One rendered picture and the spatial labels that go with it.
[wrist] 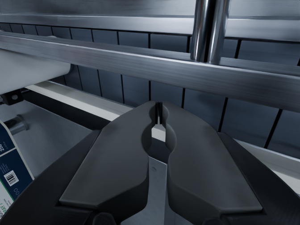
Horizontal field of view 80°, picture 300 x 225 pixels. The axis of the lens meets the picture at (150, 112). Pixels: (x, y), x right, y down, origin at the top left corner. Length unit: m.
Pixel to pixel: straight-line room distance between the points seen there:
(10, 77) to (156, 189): 0.23
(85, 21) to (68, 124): 0.20
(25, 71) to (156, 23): 0.15
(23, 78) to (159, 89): 0.15
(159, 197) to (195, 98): 0.18
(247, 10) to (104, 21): 0.14
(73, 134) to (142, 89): 0.20
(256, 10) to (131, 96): 0.14
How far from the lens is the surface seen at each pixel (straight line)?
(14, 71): 0.24
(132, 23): 0.19
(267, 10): 0.20
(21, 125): 0.55
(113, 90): 0.23
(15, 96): 0.43
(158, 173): 0.26
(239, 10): 0.20
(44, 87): 0.29
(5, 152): 0.56
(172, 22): 0.17
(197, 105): 0.17
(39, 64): 0.25
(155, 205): 0.32
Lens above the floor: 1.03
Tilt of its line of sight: 46 degrees down
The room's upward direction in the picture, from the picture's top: 128 degrees counter-clockwise
